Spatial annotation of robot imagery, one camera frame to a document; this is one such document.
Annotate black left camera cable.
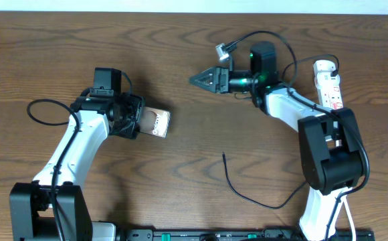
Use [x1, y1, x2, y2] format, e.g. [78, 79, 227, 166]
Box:
[26, 98, 81, 241]

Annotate white charger plug adapter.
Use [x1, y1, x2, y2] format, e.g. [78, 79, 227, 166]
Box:
[313, 60, 336, 75]

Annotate black USB charging cable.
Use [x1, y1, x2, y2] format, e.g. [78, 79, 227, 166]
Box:
[221, 54, 341, 210]

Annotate white power strip cord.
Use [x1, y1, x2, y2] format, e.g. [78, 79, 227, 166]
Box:
[334, 133, 357, 241]

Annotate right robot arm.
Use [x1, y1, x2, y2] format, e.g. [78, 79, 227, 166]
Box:
[189, 42, 370, 240]

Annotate black camera cable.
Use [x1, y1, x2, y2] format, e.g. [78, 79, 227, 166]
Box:
[227, 30, 371, 241]
[26, 98, 81, 241]

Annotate bronze Galaxy smartphone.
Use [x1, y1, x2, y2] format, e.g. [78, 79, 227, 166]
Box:
[139, 107, 171, 139]

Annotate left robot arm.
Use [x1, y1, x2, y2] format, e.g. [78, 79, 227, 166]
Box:
[9, 68, 145, 241]

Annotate black right camera cable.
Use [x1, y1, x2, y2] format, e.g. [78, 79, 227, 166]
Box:
[227, 30, 371, 241]

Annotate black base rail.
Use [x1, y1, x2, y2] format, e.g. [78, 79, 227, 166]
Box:
[123, 228, 375, 241]

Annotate white power strip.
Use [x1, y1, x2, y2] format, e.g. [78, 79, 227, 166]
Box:
[314, 72, 343, 109]

